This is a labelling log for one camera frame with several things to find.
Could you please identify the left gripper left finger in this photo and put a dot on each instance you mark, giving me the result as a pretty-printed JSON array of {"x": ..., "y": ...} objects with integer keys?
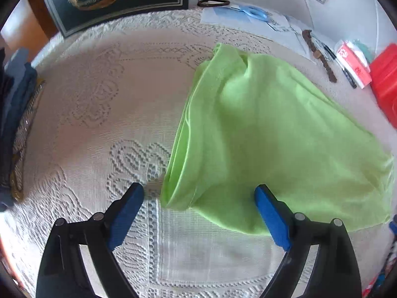
[{"x": 62, "y": 272}]

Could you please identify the lime green garment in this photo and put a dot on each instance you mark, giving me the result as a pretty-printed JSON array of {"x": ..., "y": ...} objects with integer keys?
[{"x": 253, "y": 119}]

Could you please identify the dark blue clothes pile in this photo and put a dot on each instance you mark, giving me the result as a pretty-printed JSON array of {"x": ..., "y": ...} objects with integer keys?
[{"x": 18, "y": 82}]

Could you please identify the pink tissue pack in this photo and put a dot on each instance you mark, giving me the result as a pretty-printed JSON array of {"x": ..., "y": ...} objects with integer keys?
[{"x": 354, "y": 61}]

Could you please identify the white paper sheets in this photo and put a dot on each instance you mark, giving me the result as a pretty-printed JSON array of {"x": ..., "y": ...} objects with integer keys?
[{"x": 278, "y": 29}]

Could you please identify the red plastic carry case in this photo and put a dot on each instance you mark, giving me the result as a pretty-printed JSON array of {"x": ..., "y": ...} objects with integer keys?
[{"x": 384, "y": 82}]

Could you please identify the white lace tablecloth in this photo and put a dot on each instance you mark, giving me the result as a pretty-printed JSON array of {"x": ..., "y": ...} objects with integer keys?
[{"x": 107, "y": 117}]

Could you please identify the blue handled scissors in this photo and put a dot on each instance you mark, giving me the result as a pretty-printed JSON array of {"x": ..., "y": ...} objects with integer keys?
[{"x": 251, "y": 11}]

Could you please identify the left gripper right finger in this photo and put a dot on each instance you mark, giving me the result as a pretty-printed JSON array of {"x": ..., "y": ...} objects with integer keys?
[{"x": 335, "y": 272}]

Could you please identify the black pen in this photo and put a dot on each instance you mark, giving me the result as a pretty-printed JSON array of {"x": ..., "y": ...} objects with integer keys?
[{"x": 345, "y": 72}]

